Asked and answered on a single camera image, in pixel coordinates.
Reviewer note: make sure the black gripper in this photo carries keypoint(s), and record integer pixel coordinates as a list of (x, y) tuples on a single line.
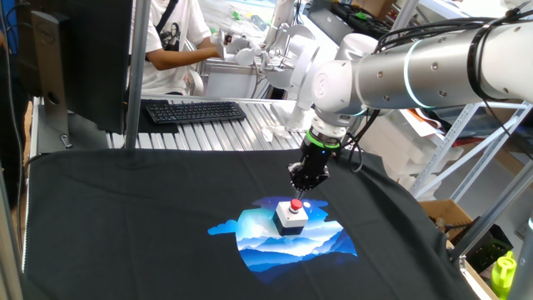
[(318, 156)]

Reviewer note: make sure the red round push button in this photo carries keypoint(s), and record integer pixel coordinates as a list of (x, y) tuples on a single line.
[(296, 204)]

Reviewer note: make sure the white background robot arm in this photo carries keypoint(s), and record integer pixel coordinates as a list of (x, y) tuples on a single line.
[(300, 83)]

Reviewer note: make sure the bare person forearm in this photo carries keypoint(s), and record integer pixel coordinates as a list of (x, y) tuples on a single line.
[(183, 58)]

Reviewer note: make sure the grey push button box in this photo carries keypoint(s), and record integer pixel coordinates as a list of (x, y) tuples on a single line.
[(287, 223)]

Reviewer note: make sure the crumpled white tissue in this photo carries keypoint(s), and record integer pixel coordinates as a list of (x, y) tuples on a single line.
[(275, 132)]

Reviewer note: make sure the white foam blocks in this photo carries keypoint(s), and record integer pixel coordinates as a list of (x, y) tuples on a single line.
[(395, 146)]

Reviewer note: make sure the grey background cabinet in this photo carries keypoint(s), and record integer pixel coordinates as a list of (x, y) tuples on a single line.
[(233, 83)]

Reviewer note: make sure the white and orange paper sheets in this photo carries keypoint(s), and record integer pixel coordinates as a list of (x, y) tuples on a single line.
[(418, 123)]

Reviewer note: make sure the black computer keyboard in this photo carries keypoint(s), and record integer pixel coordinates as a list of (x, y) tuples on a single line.
[(193, 112)]

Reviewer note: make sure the white handheld device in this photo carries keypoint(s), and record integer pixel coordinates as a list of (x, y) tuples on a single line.
[(245, 52)]

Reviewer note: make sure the brown cardboard box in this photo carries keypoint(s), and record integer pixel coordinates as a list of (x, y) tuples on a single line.
[(449, 212)]

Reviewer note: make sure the grey flat case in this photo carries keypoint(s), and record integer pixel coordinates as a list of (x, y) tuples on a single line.
[(327, 21)]

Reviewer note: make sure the black desk mat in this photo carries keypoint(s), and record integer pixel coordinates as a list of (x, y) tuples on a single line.
[(154, 127)]

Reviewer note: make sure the black plastic tray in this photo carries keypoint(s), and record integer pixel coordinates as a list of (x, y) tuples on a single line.
[(375, 25)]

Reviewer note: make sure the person in white t-shirt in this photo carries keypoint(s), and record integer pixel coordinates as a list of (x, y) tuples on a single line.
[(166, 79)]

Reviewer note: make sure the grey diagonal aluminium strut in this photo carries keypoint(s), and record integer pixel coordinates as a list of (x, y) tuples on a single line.
[(491, 212)]

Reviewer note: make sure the black t-shirt with landscape print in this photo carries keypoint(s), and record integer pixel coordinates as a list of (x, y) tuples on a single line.
[(125, 229)]

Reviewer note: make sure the black plastic crate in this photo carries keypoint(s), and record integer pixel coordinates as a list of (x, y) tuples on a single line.
[(487, 250)]

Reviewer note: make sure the lime green bottle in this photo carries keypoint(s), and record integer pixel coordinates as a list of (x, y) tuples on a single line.
[(503, 279)]

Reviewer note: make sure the grey keypad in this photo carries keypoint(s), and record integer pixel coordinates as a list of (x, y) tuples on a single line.
[(522, 231)]

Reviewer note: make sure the black computer monitor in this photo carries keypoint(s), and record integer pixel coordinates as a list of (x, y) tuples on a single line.
[(96, 62)]

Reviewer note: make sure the small metal clip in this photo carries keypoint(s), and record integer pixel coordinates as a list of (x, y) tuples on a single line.
[(66, 141)]

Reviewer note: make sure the silver monitor stand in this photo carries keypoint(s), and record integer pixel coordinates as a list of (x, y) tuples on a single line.
[(48, 62)]

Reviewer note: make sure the person in blue shirt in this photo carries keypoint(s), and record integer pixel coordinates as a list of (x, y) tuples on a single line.
[(10, 125)]

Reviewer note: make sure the white metal shelf frame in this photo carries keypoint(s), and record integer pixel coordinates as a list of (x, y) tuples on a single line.
[(447, 141)]

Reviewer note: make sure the grey vertical metal post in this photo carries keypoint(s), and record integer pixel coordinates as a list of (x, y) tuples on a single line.
[(137, 83)]

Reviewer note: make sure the grey aluminium frame post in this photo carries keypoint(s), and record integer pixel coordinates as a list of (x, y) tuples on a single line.
[(6, 250)]

